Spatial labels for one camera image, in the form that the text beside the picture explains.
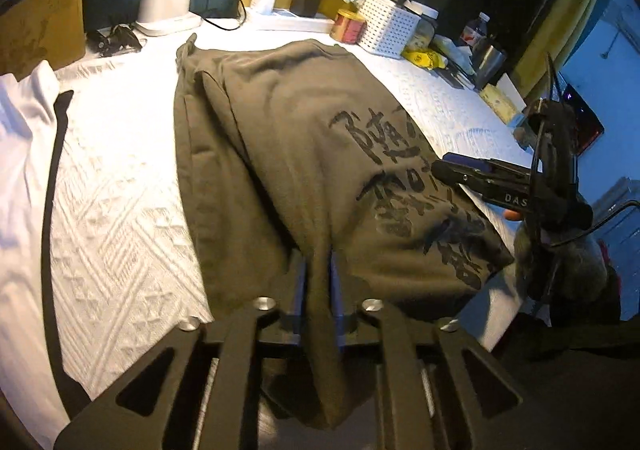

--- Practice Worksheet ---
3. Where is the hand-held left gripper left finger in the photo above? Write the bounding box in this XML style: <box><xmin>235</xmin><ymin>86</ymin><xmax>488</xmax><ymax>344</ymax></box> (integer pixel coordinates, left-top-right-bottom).
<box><xmin>52</xmin><ymin>255</ymin><xmax>313</xmax><ymax>450</ymax></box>

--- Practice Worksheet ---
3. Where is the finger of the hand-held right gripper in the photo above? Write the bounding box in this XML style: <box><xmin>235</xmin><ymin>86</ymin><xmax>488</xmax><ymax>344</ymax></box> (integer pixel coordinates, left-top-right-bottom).
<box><xmin>432</xmin><ymin>160</ymin><xmax>540</xmax><ymax>209</ymax></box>
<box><xmin>442</xmin><ymin>153</ymin><xmax>535</xmax><ymax>179</ymax></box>

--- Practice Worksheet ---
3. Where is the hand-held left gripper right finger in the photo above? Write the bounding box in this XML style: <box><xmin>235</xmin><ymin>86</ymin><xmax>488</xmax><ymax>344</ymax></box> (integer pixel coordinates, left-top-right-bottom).
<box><xmin>327</xmin><ymin>253</ymin><xmax>566</xmax><ymax>450</ymax></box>

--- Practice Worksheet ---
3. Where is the olive printed t-shirt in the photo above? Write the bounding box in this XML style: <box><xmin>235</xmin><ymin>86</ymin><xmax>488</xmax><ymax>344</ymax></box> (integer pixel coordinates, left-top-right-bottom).
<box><xmin>172</xmin><ymin>33</ymin><xmax>516</xmax><ymax>431</ymax></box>

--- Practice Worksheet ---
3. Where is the dark glowing screen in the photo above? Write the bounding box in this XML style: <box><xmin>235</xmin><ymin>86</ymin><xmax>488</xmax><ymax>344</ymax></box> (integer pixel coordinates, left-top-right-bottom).
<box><xmin>560</xmin><ymin>80</ymin><xmax>606</xmax><ymax>153</ymax></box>

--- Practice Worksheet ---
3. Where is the tissue box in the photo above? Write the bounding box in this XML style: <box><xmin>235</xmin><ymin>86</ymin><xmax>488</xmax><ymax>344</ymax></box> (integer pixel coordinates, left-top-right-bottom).
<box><xmin>479</xmin><ymin>75</ymin><xmax>529</xmax><ymax>124</ymax></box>

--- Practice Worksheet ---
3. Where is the black phone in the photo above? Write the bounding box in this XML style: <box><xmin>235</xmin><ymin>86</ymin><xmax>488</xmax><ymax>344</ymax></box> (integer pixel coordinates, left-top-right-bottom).
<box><xmin>435</xmin><ymin>63</ymin><xmax>476</xmax><ymax>89</ymax></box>

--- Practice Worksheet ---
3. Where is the steel tumbler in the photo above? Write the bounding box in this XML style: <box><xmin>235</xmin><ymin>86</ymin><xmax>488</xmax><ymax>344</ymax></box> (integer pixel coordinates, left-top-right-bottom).
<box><xmin>472</xmin><ymin>35</ymin><xmax>509</xmax><ymax>86</ymax></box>

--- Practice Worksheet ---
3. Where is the yellow packet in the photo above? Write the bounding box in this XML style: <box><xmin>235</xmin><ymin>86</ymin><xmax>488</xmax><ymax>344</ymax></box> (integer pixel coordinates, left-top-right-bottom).
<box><xmin>404</xmin><ymin>48</ymin><xmax>451</xmax><ymax>69</ymax></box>

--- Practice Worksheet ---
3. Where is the clear water bottle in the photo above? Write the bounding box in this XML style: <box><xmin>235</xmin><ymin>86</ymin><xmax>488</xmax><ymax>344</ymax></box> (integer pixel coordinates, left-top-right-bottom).
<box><xmin>462</xmin><ymin>12</ymin><xmax>491</xmax><ymax>49</ymax></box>

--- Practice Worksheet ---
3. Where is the glass jar with white lid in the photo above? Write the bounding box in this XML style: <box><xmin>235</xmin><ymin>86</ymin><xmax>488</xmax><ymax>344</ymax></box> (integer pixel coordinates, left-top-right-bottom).
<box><xmin>402</xmin><ymin>0</ymin><xmax>441</xmax><ymax>50</ymax></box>

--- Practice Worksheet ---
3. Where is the olive curtain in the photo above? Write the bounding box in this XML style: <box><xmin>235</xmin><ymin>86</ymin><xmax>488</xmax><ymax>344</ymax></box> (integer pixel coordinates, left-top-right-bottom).
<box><xmin>515</xmin><ymin>0</ymin><xmax>608</xmax><ymax>91</ymax></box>

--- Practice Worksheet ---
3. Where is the white perforated basket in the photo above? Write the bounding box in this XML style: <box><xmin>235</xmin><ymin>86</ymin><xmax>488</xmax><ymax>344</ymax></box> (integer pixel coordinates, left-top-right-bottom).
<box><xmin>356</xmin><ymin>0</ymin><xmax>420</xmax><ymax>56</ymax></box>

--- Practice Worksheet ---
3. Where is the red tin can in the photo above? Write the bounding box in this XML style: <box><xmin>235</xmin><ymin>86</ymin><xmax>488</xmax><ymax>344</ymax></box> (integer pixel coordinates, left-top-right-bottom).
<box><xmin>330</xmin><ymin>8</ymin><xmax>367</xmax><ymax>45</ymax></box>

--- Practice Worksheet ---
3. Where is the white textured table cover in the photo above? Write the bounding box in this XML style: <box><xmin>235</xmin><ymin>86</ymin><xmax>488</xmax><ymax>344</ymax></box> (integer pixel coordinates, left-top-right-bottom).
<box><xmin>0</xmin><ymin>15</ymin><xmax>536</xmax><ymax>450</ymax></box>

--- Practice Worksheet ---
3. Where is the white power strip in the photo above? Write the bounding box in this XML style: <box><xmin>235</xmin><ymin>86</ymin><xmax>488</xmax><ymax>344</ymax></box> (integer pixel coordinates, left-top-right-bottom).
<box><xmin>245</xmin><ymin>8</ymin><xmax>336</xmax><ymax>34</ymax></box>

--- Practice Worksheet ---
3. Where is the black charger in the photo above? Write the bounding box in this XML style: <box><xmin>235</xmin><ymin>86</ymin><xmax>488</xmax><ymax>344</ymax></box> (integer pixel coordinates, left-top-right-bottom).
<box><xmin>290</xmin><ymin>0</ymin><xmax>324</xmax><ymax>17</ymax></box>

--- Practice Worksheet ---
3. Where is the white garment with black trim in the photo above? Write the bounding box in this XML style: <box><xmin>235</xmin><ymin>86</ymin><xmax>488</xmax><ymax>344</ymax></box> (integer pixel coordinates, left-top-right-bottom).
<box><xmin>0</xmin><ymin>60</ymin><xmax>91</xmax><ymax>436</ymax></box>

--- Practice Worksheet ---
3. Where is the brown cardboard box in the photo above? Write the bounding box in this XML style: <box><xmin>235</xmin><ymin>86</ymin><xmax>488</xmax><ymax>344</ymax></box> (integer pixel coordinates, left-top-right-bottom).
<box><xmin>0</xmin><ymin>0</ymin><xmax>94</xmax><ymax>81</ymax></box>

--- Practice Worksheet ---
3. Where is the coiled black cable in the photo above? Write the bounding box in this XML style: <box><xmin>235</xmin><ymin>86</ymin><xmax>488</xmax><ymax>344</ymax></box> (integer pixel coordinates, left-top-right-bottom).
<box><xmin>87</xmin><ymin>24</ymin><xmax>146</xmax><ymax>56</ymax></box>

